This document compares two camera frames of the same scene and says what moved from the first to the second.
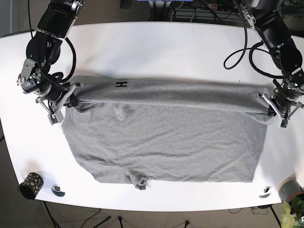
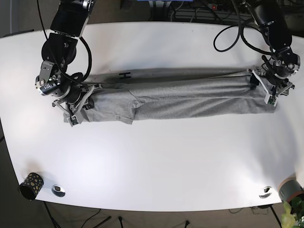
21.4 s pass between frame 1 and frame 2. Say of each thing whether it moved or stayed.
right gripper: moved
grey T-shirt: moved
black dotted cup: stayed
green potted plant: stayed
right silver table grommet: stayed
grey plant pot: stayed
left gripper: moved
